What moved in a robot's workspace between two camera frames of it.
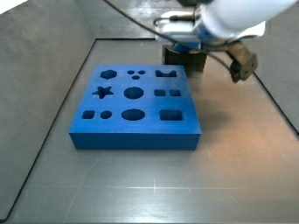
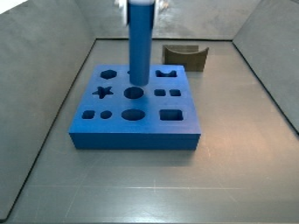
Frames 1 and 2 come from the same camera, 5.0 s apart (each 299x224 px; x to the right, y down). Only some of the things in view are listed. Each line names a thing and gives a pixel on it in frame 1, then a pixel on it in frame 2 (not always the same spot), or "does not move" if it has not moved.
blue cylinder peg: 186,46 to 140,41
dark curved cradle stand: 193,60 does not move
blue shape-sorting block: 136,108 does not move
